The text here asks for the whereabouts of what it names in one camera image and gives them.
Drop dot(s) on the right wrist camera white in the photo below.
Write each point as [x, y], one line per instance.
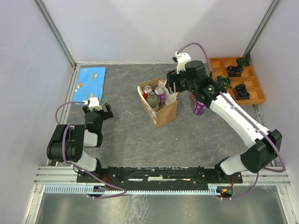
[181, 59]

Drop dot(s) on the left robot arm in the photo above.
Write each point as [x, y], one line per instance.
[68, 145]

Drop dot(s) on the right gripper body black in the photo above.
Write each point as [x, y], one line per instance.
[181, 83]

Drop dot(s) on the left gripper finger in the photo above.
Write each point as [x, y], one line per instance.
[86, 109]
[108, 113]

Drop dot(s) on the brown paper bag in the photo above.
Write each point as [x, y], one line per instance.
[167, 111]

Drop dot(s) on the aluminium frame rail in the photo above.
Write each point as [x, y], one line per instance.
[67, 176]

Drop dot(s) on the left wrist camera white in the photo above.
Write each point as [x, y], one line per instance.
[93, 104]

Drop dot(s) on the rolled green blue sock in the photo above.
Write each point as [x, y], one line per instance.
[224, 81]

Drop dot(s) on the rolled black sock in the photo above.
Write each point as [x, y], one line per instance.
[241, 92]
[234, 71]

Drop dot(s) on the rolled sock corner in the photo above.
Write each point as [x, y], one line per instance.
[244, 61]

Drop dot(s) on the orange compartment tray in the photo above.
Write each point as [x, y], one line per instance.
[247, 77]

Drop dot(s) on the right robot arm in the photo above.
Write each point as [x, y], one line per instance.
[263, 144]

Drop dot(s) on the red soda can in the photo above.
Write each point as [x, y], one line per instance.
[146, 90]

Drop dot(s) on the rolled black sock lower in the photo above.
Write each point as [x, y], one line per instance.
[241, 92]

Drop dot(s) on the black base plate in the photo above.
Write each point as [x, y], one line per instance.
[164, 179]

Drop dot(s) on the left corner aluminium post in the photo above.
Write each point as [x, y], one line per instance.
[54, 30]

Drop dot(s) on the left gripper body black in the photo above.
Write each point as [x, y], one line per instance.
[100, 114]

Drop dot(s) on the purple soda can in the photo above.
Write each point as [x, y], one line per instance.
[199, 108]
[160, 93]

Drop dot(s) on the corner aluminium post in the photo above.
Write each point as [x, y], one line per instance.
[262, 25]
[54, 30]

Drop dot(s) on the rolled black sock upper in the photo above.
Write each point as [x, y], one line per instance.
[234, 71]

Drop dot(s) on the blue patterned cloth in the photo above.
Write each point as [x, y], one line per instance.
[90, 83]

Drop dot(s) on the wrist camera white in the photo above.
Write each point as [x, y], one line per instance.
[93, 104]
[181, 59]

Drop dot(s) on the right corner aluminium post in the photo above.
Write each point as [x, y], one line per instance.
[262, 25]

